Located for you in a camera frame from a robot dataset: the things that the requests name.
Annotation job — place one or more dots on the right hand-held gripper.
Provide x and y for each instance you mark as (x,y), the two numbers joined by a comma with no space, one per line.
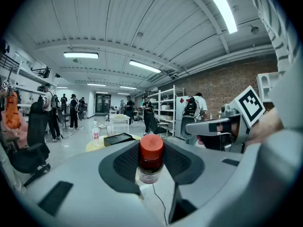
(251,105)

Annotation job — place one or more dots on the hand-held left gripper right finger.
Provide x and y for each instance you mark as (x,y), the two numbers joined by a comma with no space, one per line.
(213,185)

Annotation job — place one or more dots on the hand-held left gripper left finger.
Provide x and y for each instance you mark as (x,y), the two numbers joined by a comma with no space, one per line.
(82,174)

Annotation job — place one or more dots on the black tray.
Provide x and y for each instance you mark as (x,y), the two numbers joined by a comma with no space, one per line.
(118,139)

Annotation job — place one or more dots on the red-capped small jar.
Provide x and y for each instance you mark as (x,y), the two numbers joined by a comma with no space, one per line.
(151,145)

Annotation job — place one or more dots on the person's right forearm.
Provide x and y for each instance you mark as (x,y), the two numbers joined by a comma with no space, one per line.
(267,126)

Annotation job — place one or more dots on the white multi-level shelving rack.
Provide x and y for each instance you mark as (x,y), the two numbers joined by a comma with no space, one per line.
(26,73)

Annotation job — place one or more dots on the clear water bottle red label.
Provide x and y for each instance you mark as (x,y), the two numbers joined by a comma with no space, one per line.
(95,136)

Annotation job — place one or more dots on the pale metal cabinet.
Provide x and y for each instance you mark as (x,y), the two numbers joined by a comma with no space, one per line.
(179,107)

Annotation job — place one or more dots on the white metal shelving unit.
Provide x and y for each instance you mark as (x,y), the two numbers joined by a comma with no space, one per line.
(174,103)

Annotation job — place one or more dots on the black wheeled office chair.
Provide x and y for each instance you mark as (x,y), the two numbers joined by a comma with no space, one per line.
(35,126)

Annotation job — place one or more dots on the white rectangular table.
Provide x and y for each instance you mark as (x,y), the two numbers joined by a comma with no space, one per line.
(119,117)

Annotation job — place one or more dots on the white arched display shelf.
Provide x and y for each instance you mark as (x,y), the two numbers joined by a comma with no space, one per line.
(261,89)

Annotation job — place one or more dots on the pink jacket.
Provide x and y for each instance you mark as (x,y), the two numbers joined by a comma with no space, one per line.
(24,133)

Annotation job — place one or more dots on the dark double door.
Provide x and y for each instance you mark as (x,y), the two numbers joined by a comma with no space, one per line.
(103,103)

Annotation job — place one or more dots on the long ceiling light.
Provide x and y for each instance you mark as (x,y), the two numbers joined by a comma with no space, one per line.
(222,8)
(144,66)
(127,87)
(80,55)
(95,84)

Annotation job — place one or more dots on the orange garment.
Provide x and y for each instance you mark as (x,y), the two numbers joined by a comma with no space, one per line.
(11,112)

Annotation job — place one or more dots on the striped white shirt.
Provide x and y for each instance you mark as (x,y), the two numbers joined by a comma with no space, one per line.
(277,32)

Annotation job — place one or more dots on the black metal-frame chair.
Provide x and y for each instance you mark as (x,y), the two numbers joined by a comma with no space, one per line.
(154,124)

